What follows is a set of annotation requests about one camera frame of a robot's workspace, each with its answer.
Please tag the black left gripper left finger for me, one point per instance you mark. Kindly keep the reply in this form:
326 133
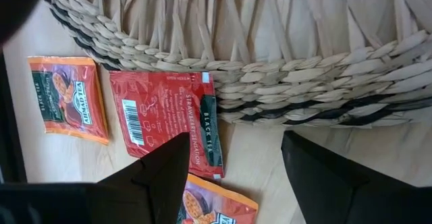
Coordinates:
158 183

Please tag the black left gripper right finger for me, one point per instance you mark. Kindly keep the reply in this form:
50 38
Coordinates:
320 183

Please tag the red strawberry tea packet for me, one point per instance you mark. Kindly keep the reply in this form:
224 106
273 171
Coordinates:
158 106

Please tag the orange peach tea packet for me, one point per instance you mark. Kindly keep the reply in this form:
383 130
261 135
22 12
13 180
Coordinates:
67 99
229 207

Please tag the round woven straw placemat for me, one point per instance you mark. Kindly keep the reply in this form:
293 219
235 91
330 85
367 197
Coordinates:
270 31

